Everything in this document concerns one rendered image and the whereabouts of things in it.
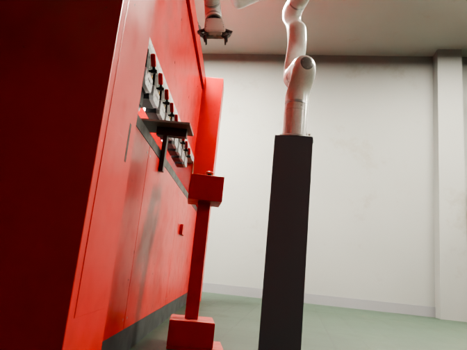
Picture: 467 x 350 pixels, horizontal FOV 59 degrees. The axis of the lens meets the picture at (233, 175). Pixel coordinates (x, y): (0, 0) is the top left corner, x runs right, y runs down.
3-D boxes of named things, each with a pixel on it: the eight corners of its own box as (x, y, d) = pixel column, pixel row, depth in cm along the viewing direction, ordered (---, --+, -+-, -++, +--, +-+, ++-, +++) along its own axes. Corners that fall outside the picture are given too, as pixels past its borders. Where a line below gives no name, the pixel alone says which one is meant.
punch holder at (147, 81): (144, 82, 193) (149, 50, 196) (126, 80, 193) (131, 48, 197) (151, 94, 208) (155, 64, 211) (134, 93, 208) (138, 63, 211)
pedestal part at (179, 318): (223, 353, 179) (226, 324, 181) (165, 348, 176) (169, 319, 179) (219, 344, 198) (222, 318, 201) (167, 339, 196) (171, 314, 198)
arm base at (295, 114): (313, 148, 210) (314, 114, 214) (314, 136, 192) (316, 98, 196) (275, 146, 213) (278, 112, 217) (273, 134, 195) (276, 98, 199)
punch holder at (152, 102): (152, 98, 212) (156, 69, 216) (136, 97, 213) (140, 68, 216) (158, 109, 227) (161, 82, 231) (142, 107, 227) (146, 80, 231)
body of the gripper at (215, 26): (223, 27, 206) (225, 41, 200) (203, 27, 205) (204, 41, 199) (224, 14, 200) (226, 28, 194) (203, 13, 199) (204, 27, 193)
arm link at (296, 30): (290, 79, 203) (281, 92, 219) (313, 81, 205) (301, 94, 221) (287, -11, 213) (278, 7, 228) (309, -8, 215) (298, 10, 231)
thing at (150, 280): (48, 415, 94) (106, 82, 112) (-43, 406, 95) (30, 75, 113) (188, 301, 387) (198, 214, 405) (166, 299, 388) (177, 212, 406)
